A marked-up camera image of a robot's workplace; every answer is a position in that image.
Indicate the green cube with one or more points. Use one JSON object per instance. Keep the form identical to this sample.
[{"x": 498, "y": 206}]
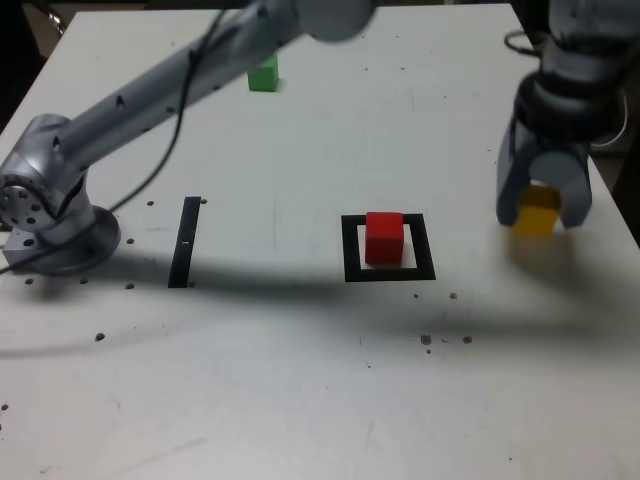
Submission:
[{"x": 262, "y": 80}]

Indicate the yellow cube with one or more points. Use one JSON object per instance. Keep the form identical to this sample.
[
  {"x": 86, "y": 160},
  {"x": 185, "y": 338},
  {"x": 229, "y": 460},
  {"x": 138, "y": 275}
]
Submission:
[{"x": 537, "y": 220}]

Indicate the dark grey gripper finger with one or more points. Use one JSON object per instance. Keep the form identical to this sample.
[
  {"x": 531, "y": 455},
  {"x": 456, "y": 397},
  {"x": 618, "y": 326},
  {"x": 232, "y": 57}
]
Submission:
[{"x": 510, "y": 185}]

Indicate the black tape square outline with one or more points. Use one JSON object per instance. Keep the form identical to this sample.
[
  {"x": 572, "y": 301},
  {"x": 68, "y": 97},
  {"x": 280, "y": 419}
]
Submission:
[{"x": 350, "y": 250}]

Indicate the black tape strip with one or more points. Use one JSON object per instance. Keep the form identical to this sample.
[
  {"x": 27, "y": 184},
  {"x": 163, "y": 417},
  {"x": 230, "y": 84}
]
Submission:
[{"x": 182, "y": 250}]

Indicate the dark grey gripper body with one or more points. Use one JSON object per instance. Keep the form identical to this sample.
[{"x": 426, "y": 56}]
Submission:
[{"x": 570, "y": 147}]

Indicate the red cube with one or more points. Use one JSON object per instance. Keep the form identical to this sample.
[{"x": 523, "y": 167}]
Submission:
[{"x": 384, "y": 245}]

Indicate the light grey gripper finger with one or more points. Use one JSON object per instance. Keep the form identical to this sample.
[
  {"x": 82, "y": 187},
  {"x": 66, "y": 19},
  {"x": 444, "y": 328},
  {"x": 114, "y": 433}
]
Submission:
[{"x": 560, "y": 170}]

